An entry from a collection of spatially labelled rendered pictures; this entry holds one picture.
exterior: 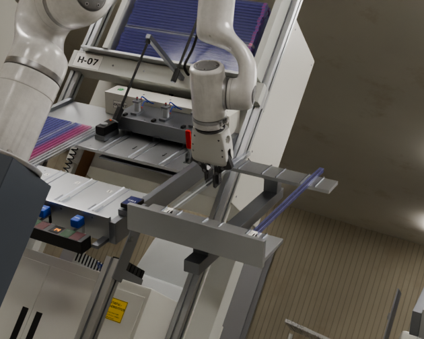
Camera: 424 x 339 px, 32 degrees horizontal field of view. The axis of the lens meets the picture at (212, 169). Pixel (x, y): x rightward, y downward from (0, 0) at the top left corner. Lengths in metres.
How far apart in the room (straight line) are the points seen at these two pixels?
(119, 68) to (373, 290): 7.45
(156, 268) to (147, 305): 3.16
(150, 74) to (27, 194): 1.24
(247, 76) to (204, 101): 0.12
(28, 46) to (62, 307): 0.99
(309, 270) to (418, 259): 1.39
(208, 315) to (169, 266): 3.51
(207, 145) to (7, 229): 0.61
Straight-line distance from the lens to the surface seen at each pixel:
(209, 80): 1.73
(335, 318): 9.73
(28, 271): 2.35
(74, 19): 1.51
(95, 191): 2.07
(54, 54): 1.50
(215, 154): 1.83
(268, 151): 2.71
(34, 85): 1.48
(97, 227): 1.91
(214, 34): 1.77
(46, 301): 2.29
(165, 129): 2.35
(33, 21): 1.59
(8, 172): 1.38
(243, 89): 1.73
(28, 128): 1.47
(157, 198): 2.03
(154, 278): 5.26
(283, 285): 9.83
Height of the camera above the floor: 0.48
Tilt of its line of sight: 14 degrees up
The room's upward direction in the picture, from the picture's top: 20 degrees clockwise
